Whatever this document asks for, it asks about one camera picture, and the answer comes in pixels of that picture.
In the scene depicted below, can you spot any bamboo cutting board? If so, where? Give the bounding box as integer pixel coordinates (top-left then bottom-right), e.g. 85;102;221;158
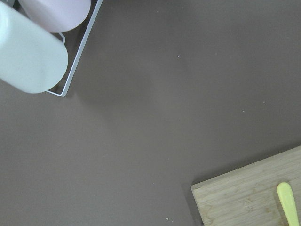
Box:
191;146;301;226

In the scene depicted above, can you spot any white cup on rack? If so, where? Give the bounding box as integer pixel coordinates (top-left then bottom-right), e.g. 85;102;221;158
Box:
0;2;68;94

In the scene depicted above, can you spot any pink cup on rack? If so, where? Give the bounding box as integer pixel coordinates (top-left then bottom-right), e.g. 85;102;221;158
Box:
19;0;91;33

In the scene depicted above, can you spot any yellow plastic knife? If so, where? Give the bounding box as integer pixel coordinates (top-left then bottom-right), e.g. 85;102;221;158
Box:
277;182;300;226

